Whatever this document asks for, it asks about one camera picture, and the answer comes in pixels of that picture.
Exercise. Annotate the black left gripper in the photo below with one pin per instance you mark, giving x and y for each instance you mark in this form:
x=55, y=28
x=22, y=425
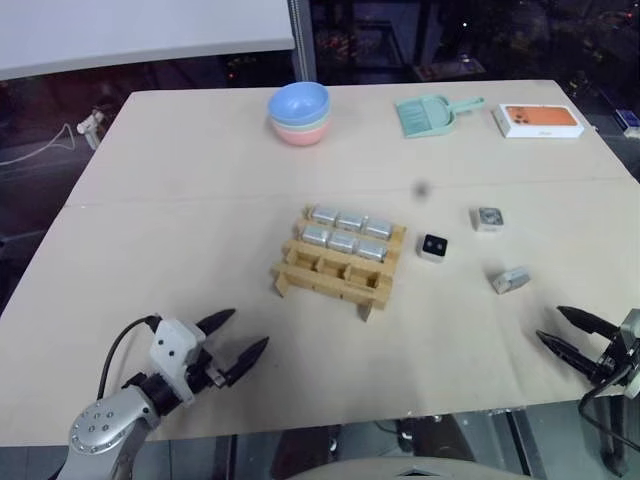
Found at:
x=215, y=365

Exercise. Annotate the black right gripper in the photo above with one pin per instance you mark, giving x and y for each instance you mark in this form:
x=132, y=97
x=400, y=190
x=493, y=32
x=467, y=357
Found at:
x=616, y=362

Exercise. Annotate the white cube black face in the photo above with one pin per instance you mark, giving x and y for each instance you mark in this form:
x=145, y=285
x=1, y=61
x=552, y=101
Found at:
x=433, y=246

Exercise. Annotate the wooden slotted rack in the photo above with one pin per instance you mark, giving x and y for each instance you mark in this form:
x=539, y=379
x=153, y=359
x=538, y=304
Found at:
x=300, y=280

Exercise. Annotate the white orange phone box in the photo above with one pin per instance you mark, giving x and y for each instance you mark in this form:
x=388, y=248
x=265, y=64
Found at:
x=540, y=120

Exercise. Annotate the blue box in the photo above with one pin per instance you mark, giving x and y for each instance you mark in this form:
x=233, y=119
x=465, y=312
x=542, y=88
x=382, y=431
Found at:
x=629, y=120

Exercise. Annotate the grey rounded body shell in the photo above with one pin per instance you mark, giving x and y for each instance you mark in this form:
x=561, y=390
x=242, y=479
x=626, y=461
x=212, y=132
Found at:
x=400, y=470

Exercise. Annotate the pink plastic bowl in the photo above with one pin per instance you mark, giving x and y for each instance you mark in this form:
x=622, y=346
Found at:
x=300, y=136

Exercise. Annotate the green plastic bowl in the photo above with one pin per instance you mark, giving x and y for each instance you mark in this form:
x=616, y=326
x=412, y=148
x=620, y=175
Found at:
x=324, y=119

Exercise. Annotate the blue plastic bowl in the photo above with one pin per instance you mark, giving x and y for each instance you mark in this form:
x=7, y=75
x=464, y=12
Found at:
x=299, y=102

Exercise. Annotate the white device on floor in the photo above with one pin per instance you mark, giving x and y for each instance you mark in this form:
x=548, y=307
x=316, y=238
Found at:
x=91, y=127

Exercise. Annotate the mint green dustpan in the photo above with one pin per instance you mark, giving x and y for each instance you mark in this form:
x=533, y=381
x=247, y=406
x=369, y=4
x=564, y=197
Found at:
x=427, y=117

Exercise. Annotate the grey metal pole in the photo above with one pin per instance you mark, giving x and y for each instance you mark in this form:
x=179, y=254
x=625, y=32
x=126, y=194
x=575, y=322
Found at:
x=303, y=40

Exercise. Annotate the white projection screen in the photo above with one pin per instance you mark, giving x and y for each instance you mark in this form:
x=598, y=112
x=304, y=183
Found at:
x=140, y=35

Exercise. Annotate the white cube grey face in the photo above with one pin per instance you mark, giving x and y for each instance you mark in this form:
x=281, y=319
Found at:
x=487, y=218

